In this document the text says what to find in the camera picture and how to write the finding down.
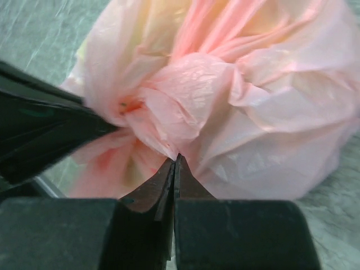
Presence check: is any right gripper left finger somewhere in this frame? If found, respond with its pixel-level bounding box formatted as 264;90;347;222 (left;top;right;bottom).
1;161;174;269

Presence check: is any pink plastic bag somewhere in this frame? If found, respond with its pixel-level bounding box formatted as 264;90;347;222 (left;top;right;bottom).
62;1;359;199

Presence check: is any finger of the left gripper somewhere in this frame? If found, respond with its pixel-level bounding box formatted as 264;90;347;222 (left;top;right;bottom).
1;62;117;184

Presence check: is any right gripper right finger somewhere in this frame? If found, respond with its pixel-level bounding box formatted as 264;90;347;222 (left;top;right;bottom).
173;153;360;270

